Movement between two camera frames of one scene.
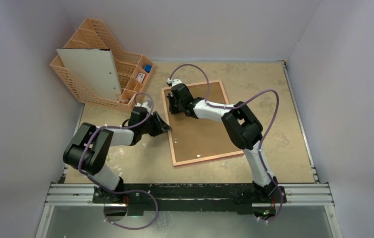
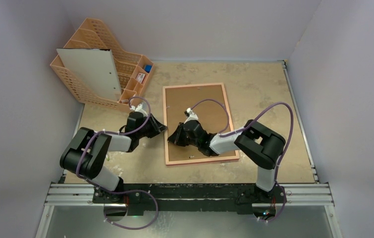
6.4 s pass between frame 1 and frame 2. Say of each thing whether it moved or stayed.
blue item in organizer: stayed
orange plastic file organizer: stayed
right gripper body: moved
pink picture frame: moved
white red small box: stayed
